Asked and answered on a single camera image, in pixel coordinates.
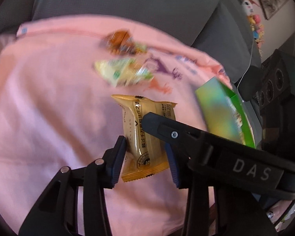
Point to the green holographic cardboard box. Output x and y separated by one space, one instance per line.
223 113

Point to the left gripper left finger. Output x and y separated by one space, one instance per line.
56 210

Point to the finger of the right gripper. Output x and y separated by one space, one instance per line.
188 138

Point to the black round cushion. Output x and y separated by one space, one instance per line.
250 83

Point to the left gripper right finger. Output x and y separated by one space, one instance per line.
186 173

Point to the orange brown snack packet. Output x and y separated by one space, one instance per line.
120 42

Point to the grey sofa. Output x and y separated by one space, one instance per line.
218 27

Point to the pale green biscuit snack bag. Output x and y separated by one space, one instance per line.
123 72

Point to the tan golden snack packet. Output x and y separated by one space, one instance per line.
145 155

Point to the plush toys pile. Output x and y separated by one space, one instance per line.
254 21

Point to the pink printed blanket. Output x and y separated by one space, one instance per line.
56 110

